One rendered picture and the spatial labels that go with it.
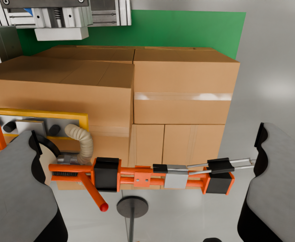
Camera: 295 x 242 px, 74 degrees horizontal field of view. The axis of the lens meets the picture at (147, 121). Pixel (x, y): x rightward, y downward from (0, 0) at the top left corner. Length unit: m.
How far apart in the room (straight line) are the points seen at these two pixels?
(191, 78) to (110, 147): 0.61
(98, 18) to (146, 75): 0.52
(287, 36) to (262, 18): 0.27
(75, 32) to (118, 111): 0.31
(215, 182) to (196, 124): 0.70
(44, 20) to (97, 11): 0.75
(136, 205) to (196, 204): 0.76
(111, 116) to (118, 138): 0.11
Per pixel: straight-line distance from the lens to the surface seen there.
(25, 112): 0.73
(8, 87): 0.87
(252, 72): 1.93
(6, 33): 1.34
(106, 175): 0.62
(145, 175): 0.61
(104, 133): 0.83
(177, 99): 1.19
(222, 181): 0.67
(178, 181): 0.64
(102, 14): 1.44
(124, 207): 2.65
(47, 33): 0.70
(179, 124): 1.28
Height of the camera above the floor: 1.63
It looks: 61 degrees down
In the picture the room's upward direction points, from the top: 177 degrees clockwise
